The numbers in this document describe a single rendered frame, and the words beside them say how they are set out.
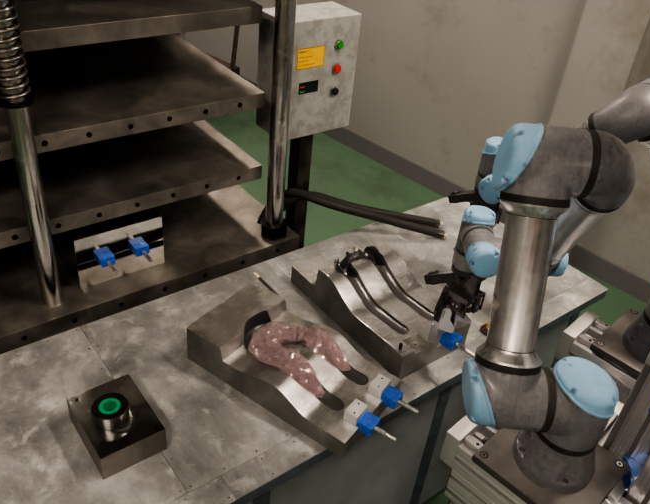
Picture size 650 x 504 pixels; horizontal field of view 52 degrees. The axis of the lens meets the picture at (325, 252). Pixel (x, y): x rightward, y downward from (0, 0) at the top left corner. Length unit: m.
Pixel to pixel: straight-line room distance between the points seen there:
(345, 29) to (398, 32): 2.01
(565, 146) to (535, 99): 2.67
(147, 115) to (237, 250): 0.57
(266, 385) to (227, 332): 0.19
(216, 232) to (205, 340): 0.68
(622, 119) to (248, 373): 1.03
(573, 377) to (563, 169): 0.37
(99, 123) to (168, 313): 0.56
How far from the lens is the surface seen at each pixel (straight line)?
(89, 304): 2.04
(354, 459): 1.88
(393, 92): 4.38
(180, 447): 1.62
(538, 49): 3.76
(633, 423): 1.52
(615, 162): 1.17
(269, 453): 1.60
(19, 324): 2.02
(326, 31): 2.23
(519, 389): 1.20
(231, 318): 1.76
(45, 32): 1.78
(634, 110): 1.59
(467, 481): 1.50
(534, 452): 1.35
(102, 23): 1.82
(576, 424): 1.26
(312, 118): 2.32
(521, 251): 1.16
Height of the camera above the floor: 2.07
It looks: 35 degrees down
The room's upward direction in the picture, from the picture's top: 6 degrees clockwise
